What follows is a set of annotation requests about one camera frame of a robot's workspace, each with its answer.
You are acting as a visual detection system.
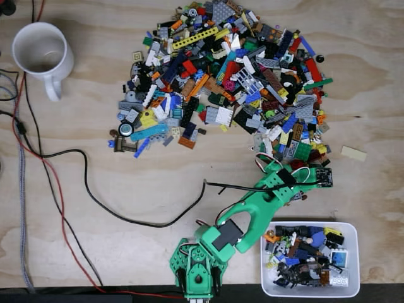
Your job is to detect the green square Lego plate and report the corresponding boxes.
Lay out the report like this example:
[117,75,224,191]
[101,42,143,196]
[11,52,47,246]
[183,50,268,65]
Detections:
[295,141,312,160]

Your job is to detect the white blue printed Lego brick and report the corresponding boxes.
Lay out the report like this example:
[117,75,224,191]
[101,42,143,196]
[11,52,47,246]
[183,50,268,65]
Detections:
[330,249,350,269]

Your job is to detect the white square Lego plate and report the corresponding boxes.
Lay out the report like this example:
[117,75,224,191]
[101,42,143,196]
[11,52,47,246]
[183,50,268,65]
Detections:
[217,106,235,126]

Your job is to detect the black studded Lego plate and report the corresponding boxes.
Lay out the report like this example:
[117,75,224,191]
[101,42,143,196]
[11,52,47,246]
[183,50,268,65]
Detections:
[179,96,199,129]

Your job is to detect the light blue Lego beam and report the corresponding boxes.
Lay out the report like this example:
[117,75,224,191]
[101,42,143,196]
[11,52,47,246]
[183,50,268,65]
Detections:
[130,123,169,143]

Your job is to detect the white red black servo wire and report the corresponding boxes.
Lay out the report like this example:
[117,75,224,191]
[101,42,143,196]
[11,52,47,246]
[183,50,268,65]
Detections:
[254,152,312,184]

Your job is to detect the long blue Lego bar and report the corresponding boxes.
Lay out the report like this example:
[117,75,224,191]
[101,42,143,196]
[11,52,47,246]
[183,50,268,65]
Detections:
[299,35,316,57]

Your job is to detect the clear Lego brick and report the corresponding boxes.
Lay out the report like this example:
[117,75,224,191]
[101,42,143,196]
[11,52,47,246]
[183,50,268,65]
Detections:
[329,268,350,287]

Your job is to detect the white plastic bin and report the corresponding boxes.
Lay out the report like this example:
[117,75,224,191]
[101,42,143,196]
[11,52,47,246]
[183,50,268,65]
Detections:
[260,220,360,298]

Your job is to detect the grey braided cable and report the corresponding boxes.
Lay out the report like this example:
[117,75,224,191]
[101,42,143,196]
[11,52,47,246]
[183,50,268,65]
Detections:
[0,71,35,293]

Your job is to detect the white ceramic mug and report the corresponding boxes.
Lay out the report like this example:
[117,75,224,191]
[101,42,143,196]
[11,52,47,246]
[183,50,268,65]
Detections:
[11,21,75,102]

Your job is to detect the large grey Lego plate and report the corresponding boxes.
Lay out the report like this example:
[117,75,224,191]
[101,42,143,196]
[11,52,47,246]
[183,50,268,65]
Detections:
[295,94,316,119]

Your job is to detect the brown Lego plate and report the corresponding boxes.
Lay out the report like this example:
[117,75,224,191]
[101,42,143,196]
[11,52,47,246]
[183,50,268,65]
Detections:
[263,68,285,92]

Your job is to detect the small camera circuit board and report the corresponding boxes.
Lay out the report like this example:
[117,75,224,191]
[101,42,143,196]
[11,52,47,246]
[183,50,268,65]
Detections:
[315,168,334,189]

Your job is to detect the dark tan Lego piece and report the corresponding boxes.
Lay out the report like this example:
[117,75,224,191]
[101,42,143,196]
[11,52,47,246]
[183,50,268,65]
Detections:
[113,135,139,153]

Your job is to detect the dark grey Lego wedge plate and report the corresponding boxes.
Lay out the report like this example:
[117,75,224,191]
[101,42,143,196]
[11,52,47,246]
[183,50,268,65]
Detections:
[211,0,237,25]

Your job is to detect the long red Lego brick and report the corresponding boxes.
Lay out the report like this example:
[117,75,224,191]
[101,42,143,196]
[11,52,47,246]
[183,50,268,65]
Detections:
[304,58,323,83]

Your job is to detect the yellow Lego technic beam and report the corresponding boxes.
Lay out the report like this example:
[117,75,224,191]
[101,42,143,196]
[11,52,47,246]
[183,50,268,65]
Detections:
[172,27,219,51]

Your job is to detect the black round object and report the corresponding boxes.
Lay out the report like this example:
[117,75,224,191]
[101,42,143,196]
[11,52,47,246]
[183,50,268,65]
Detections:
[0,0,16,16]

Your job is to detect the long green Lego plate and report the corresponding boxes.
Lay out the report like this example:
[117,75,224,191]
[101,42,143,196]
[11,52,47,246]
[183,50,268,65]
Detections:
[303,78,334,91]

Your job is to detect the blue Lego slope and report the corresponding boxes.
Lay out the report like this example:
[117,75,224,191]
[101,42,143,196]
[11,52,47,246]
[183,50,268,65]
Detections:
[307,226,326,247]

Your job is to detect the tan Lego plate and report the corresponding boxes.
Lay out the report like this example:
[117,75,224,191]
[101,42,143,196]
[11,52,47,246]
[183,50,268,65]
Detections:
[340,145,369,162]

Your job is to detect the yellow and black Lego piece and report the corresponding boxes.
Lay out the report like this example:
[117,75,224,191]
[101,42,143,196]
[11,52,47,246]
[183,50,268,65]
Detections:
[323,227,345,246]

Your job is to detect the thin black wire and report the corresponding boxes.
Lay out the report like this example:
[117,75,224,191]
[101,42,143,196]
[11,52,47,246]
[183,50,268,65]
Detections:
[23,0,105,288]

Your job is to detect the narrow blue Lego plate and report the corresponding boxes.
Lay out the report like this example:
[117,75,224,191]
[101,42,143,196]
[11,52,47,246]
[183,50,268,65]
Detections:
[133,138,152,158]

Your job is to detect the white Lego window frame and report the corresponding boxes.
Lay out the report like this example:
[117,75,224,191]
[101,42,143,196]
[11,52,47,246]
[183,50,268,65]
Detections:
[235,68,264,95]

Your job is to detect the large black Lego plate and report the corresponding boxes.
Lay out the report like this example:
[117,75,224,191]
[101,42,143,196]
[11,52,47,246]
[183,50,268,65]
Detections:
[233,109,258,135]

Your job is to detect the small red Lego brick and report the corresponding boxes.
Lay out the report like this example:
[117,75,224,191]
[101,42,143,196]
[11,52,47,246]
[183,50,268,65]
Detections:
[181,59,198,75]

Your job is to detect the light grey Lego plate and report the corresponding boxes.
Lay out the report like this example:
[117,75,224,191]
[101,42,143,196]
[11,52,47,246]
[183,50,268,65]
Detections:
[205,106,219,124]

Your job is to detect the thick black camera cable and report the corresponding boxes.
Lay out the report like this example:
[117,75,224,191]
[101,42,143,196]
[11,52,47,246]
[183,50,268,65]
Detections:
[0,109,318,227]

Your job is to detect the dark blue Lego brick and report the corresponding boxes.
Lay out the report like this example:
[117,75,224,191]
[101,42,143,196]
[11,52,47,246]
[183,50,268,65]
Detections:
[182,122,198,141]

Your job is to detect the long orange Lego plate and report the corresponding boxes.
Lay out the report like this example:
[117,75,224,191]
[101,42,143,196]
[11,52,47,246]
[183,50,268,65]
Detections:
[184,73,211,102]

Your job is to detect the yellow Lego slope brick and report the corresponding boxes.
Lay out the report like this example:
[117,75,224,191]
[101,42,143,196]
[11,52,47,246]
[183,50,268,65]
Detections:
[138,109,158,129]

